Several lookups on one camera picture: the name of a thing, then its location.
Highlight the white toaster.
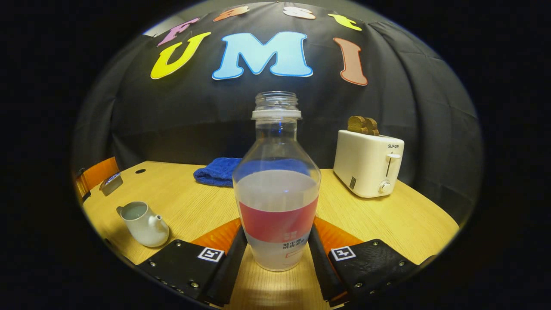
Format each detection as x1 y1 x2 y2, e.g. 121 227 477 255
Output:
333 129 405 198

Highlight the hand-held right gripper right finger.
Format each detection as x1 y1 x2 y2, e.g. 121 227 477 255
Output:
308 217 435 308

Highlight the white teacup lid blue pattern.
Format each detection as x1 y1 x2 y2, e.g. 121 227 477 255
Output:
99 172 124 197

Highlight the clear water bottle pink label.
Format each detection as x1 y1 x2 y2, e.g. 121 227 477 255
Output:
232 91 322 272

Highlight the blue towel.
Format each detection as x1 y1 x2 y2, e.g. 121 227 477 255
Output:
193 157 246 187

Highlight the white teacup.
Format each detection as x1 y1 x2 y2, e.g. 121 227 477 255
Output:
116 201 170 248

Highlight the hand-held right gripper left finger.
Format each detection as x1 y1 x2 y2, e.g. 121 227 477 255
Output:
137 217 249 308

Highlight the black backdrop cloth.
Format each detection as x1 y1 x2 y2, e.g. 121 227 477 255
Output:
72 2 483 224

